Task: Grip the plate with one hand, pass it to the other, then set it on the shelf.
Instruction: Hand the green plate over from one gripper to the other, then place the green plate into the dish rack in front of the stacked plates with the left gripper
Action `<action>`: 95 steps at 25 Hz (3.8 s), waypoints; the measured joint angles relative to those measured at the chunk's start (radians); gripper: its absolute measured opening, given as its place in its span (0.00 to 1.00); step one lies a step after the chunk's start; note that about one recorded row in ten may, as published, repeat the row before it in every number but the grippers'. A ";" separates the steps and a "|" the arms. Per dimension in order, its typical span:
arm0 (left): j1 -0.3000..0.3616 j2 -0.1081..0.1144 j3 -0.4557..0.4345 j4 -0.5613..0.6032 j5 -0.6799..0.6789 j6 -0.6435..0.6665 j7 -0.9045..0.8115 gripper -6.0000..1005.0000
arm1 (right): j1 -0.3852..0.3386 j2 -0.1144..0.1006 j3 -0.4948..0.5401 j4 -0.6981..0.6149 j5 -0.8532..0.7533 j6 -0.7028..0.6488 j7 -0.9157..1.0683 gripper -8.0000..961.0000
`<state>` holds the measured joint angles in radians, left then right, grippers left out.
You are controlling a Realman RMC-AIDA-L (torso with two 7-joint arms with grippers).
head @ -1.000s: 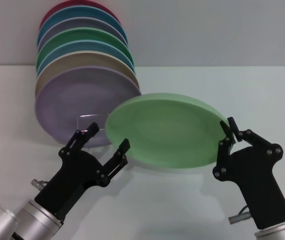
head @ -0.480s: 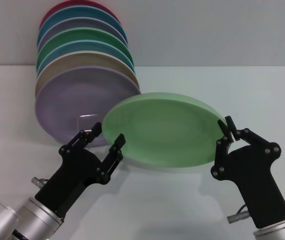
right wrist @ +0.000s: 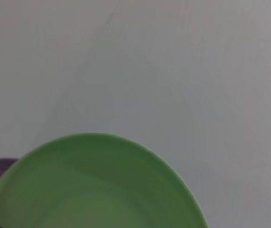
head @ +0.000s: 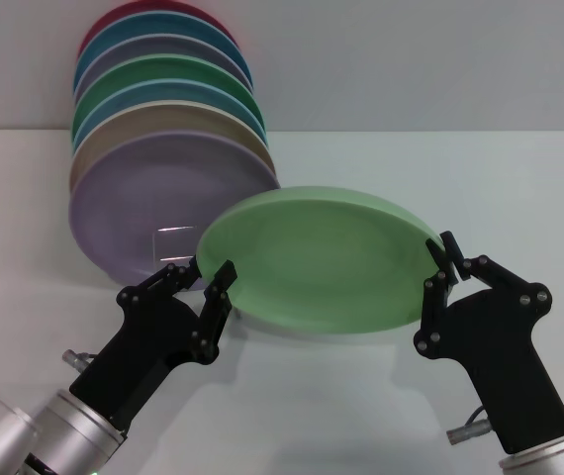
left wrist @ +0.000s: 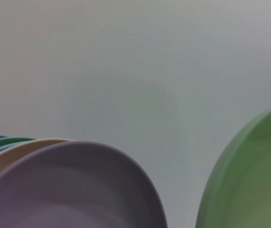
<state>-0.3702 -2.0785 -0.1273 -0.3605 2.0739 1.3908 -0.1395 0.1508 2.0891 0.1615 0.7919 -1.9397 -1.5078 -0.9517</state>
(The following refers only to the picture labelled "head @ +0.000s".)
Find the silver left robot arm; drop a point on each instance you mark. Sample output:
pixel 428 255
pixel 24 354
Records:
pixel 59 430

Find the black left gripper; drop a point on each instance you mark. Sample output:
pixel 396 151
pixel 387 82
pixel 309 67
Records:
pixel 133 356

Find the red plate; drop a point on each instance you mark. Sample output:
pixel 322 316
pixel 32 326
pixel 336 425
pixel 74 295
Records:
pixel 109 20

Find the grey lavender plate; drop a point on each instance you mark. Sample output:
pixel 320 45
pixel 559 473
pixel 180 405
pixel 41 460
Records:
pixel 163 47

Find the light green plate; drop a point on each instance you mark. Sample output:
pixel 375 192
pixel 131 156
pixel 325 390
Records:
pixel 321 262

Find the lavender purple plate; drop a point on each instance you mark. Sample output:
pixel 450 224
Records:
pixel 153 183

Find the teal blue plate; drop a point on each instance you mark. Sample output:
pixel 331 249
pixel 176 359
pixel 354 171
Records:
pixel 163 27

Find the beige plate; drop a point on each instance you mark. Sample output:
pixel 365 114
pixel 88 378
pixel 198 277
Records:
pixel 163 119

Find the light blue plate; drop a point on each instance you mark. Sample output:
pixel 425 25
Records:
pixel 163 91

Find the dark green plate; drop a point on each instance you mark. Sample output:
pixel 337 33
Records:
pixel 163 69

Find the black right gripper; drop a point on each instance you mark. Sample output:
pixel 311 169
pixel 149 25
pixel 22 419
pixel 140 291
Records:
pixel 504 361

